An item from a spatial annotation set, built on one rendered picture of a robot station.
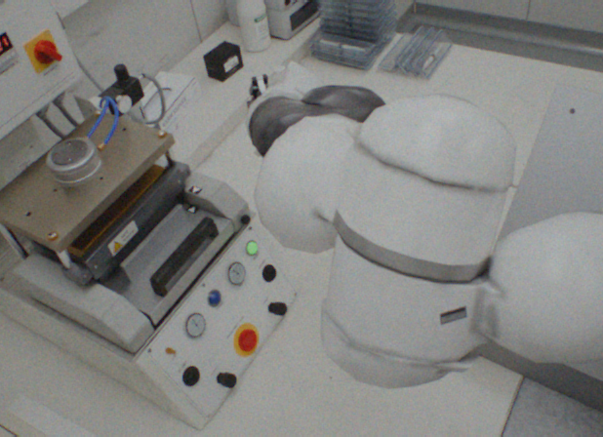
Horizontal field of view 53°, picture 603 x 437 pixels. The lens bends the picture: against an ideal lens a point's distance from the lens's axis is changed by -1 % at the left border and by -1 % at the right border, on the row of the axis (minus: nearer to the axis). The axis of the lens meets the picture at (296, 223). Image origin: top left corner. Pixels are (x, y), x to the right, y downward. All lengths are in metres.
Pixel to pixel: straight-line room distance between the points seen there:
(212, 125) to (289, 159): 1.10
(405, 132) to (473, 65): 1.39
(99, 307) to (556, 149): 0.75
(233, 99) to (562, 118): 0.89
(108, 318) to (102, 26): 0.90
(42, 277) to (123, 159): 0.23
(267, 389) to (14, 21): 0.73
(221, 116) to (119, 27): 0.35
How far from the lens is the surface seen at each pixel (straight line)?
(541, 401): 1.10
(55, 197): 1.00
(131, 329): 0.96
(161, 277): 0.95
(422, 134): 0.38
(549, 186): 1.03
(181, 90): 1.59
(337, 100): 0.77
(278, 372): 1.11
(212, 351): 1.07
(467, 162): 0.38
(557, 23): 3.31
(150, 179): 1.04
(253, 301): 1.11
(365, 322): 0.42
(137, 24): 1.74
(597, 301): 0.42
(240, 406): 1.10
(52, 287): 1.03
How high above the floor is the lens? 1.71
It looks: 47 degrees down
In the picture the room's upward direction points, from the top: 10 degrees counter-clockwise
